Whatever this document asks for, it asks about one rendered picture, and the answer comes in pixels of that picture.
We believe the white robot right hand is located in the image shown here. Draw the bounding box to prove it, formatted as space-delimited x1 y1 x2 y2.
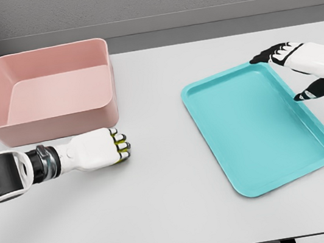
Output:
247 36 324 110

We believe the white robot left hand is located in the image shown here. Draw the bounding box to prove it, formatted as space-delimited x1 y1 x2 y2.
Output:
69 123 135 174

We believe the yellow-green tennis ball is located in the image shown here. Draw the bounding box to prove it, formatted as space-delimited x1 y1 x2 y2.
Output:
111 130 133 164

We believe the blue plastic tray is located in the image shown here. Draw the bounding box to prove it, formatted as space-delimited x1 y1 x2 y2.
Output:
177 51 324 208

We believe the pink plastic basket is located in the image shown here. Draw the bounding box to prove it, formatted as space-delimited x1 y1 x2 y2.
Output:
0 36 124 150

